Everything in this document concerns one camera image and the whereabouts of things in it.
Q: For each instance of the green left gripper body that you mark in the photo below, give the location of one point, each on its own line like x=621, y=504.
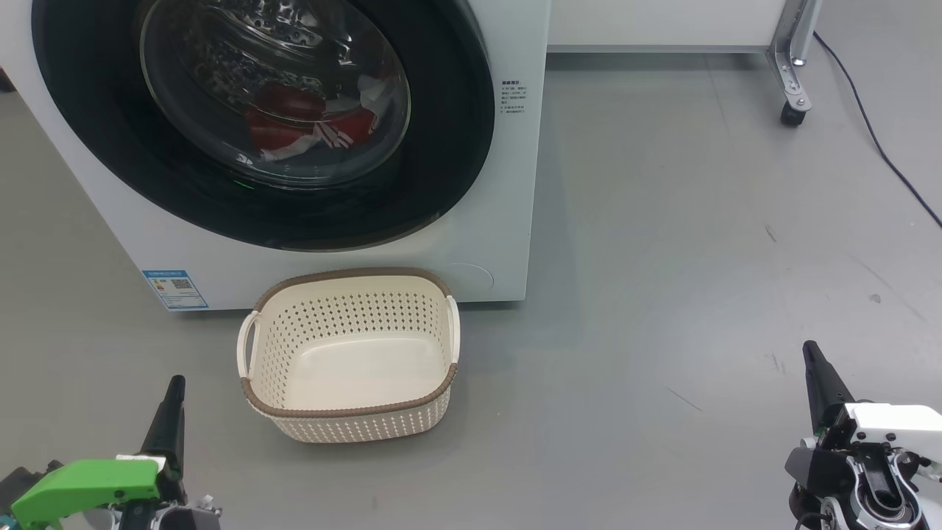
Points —
x=88, y=486

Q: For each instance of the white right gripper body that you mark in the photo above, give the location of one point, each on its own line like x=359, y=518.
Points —
x=898, y=427

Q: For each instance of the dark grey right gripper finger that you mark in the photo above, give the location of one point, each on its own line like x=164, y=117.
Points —
x=820, y=390

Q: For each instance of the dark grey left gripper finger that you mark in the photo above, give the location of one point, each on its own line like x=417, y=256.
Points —
x=169, y=427

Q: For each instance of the red and white garment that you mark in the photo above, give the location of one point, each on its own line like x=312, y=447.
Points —
x=283, y=110

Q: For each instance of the washing machine glass door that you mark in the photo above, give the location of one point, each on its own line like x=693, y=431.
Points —
x=441, y=147

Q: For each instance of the cream perforated laundry basket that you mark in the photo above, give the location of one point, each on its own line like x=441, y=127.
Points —
x=353, y=368

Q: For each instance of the white front-load washing machine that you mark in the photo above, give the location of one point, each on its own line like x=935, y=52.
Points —
x=478, y=221

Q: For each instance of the blue energy label sticker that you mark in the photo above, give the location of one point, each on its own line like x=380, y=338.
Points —
x=175, y=289

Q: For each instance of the white partition panel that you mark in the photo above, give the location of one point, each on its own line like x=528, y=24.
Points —
x=662, y=22

